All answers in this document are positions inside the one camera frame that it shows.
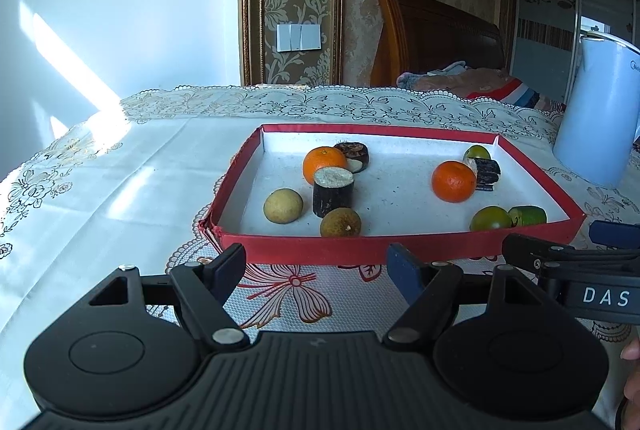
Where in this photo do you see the green jujube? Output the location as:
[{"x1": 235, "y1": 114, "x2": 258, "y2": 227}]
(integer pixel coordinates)
[
  {"x1": 462, "y1": 145, "x2": 493, "y2": 163},
  {"x1": 469, "y1": 206, "x2": 515, "y2": 232}
]

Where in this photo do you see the pink blanket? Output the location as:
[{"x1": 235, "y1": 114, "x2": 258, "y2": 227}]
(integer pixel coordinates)
[{"x1": 396, "y1": 62, "x2": 516, "y2": 93}]

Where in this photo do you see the dark brown cake block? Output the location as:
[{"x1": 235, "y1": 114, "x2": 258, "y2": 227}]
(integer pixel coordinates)
[{"x1": 467, "y1": 157, "x2": 502, "y2": 192}]

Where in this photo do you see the bright green citrus piece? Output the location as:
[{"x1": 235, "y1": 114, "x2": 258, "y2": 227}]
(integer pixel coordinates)
[{"x1": 507, "y1": 205, "x2": 547, "y2": 227}]

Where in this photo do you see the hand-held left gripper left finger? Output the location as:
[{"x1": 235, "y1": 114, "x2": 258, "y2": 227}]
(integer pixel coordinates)
[{"x1": 75, "y1": 242, "x2": 251, "y2": 351}]

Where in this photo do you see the red shallow cardboard box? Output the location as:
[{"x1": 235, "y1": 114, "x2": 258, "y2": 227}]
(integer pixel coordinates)
[{"x1": 199, "y1": 124, "x2": 587, "y2": 267}]

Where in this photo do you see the tan longan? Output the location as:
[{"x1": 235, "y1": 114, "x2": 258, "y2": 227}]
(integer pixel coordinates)
[
  {"x1": 263, "y1": 188, "x2": 304, "y2": 224},
  {"x1": 320, "y1": 207, "x2": 362, "y2": 238}
]

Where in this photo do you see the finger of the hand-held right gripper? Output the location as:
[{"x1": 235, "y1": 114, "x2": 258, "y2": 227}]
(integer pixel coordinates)
[
  {"x1": 589, "y1": 221, "x2": 640, "y2": 245},
  {"x1": 502, "y1": 234, "x2": 640, "y2": 280}
]

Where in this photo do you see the red striped pillow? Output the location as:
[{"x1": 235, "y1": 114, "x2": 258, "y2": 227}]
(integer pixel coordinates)
[{"x1": 465, "y1": 80, "x2": 566, "y2": 111}]

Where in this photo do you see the orange mandarin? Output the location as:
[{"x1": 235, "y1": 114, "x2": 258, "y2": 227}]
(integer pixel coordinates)
[
  {"x1": 431, "y1": 161, "x2": 477, "y2": 203},
  {"x1": 302, "y1": 146, "x2": 348, "y2": 185}
]

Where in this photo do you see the person's right hand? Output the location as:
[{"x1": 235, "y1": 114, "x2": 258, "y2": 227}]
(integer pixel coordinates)
[{"x1": 621, "y1": 342, "x2": 640, "y2": 411}]

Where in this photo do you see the white light switch panel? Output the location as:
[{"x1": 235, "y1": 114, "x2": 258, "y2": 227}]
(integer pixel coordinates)
[{"x1": 276, "y1": 22, "x2": 323, "y2": 52}]

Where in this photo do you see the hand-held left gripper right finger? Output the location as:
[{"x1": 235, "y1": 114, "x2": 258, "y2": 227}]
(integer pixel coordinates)
[{"x1": 382, "y1": 244, "x2": 553, "y2": 350}]

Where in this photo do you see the white electric kettle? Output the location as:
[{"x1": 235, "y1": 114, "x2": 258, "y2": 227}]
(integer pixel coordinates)
[{"x1": 552, "y1": 31, "x2": 640, "y2": 190}]

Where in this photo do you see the wardrobe with sliding doors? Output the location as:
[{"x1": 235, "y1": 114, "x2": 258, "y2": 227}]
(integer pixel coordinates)
[{"x1": 505, "y1": 0, "x2": 640, "y2": 101}]

